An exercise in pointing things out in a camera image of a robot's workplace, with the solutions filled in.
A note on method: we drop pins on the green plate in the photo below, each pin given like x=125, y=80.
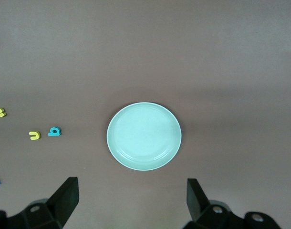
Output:
x=143, y=136

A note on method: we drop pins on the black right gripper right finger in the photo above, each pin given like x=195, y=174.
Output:
x=207, y=217

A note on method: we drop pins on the yellow letter u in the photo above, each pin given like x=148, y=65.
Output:
x=38, y=135

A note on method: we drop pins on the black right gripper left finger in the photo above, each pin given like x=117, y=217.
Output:
x=52, y=214

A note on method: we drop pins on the teal letter b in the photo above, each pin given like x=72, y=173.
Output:
x=58, y=134

